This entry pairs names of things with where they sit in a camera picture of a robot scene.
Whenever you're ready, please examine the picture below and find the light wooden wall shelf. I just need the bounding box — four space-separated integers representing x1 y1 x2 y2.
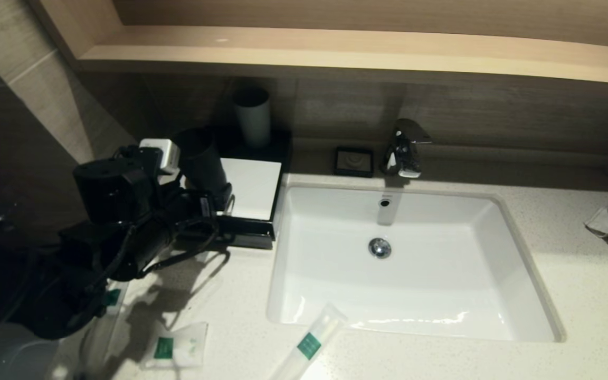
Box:
30 0 608 88

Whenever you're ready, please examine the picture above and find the white ceramic sink basin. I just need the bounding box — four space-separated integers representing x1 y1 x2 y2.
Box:
267 182 566 343

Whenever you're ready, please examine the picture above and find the long clear toothbrush packet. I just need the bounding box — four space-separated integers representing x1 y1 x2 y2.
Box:
80 285 130 380

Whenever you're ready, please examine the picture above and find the chrome sink faucet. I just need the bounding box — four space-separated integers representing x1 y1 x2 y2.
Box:
379 119 432 179

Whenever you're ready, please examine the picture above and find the chrome sink drain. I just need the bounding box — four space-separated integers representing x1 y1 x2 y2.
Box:
368 237 392 259

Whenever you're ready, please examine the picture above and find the grey plastic cup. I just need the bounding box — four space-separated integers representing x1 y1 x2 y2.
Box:
234 87 273 148

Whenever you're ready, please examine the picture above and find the black tray with white liner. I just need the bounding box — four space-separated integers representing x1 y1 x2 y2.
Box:
177 129 292 238

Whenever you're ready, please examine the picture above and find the clear tube packet green label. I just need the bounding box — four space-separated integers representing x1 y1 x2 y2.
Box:
267 302 348 380

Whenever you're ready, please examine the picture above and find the flat sachet with green label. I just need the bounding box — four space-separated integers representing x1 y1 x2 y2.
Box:
140 322 210 369

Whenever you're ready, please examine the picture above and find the black plastic cup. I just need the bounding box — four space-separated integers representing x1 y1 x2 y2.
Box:
173 128 232 204

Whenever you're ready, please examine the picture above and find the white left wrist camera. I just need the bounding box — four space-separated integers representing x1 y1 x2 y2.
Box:
139 138 181 175

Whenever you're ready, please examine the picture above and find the black square soap dish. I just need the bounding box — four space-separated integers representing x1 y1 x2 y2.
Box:
334 148 374 178

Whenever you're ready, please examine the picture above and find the black glossy box drawer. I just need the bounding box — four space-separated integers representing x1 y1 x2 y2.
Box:
214 216 276 250

